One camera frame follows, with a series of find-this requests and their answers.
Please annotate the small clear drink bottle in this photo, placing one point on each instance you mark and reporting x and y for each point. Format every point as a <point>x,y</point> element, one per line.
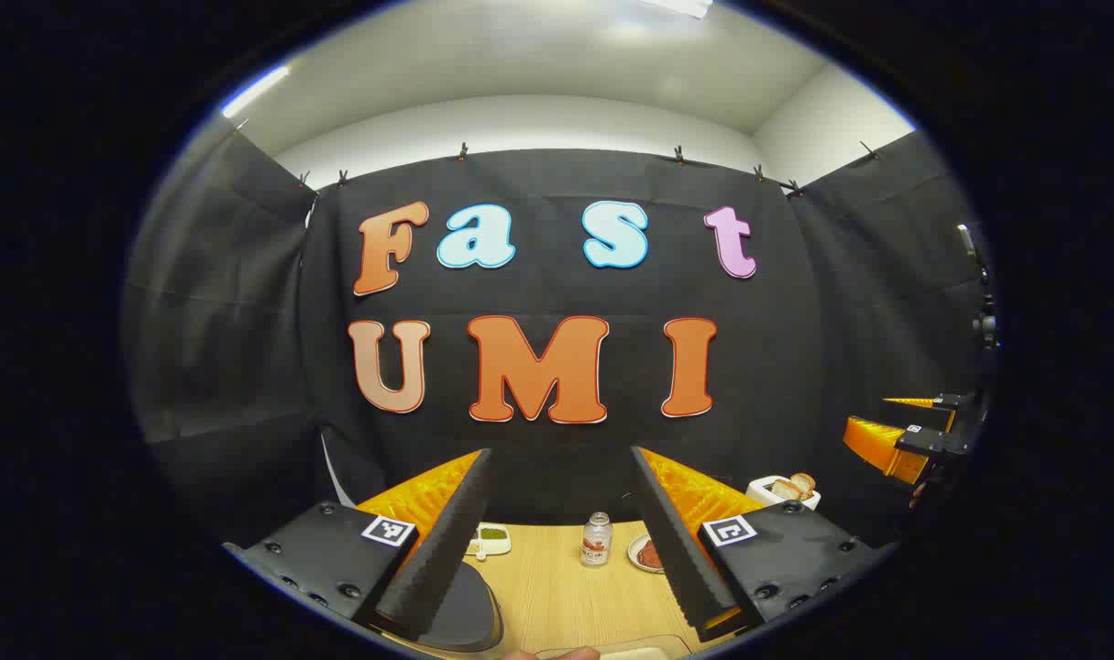
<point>596,541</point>

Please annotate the white toaster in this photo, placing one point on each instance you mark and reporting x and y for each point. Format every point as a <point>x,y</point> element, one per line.
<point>763,495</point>

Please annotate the ceiling light strip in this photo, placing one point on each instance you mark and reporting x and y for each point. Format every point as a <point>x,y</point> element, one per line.
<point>678,5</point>
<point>256,89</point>

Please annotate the round white plate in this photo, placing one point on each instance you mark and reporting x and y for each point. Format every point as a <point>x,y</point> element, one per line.
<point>635,553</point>

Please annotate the small white dish green filling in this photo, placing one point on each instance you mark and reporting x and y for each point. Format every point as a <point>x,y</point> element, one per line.
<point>492,534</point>

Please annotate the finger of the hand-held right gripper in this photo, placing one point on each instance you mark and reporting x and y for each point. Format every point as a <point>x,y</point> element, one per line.
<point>949,401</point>
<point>873,442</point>

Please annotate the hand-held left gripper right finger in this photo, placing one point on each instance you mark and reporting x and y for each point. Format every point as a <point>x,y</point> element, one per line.
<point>680,550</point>

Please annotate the red meat piece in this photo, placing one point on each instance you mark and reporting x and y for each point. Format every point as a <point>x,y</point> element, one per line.
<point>650,555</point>

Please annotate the black backdrop cloth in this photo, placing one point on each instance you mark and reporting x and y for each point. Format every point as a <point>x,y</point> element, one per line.
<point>612,293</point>

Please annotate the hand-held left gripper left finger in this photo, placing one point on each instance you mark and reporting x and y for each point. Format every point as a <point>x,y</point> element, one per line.
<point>451,541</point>

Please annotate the toasted bread slice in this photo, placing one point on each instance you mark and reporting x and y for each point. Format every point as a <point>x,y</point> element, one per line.
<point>781,489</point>
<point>803,483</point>

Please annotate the dark grey rice cooker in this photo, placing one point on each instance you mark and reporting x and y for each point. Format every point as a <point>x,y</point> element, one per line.
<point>469,605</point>

